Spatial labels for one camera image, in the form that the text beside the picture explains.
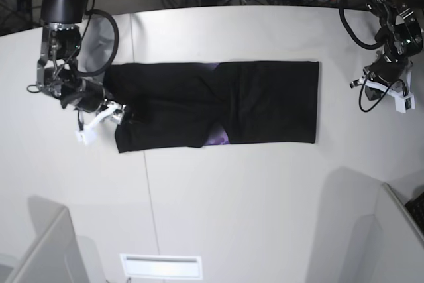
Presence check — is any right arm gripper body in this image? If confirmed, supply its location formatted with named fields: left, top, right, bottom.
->
left=60, top=79, right=113, bottom=113

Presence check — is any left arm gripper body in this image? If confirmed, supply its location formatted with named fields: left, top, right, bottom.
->
left=363, top=54, right=410, bottom=89

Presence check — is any black T-shirt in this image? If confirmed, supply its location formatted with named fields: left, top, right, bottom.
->
left=103, top=61, right=319, bottom=153

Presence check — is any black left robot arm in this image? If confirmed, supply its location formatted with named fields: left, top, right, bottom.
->
left=339, top=0, right=423, bottom=101

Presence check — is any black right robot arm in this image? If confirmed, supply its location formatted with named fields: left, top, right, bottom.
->
left=27, top=0, right=126, bottom=124

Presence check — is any black keyboard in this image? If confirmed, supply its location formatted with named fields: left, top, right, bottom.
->
left=405, top=193, right=424, bottom=232

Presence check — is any white left partition panel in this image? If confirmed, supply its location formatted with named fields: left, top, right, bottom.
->
left=5, top=206, right=90, bottom=283

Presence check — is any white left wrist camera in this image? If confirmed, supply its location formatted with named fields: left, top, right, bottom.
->
left=369, top=67, right=415, bottom=113

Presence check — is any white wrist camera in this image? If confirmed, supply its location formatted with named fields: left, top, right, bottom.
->
left=75, top=102, right=119, bottom=146
left=369, top=67, right=415, bottom=113

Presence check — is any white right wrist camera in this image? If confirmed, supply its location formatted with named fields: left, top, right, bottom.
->
left=75, top=102, right=119, bottom=146

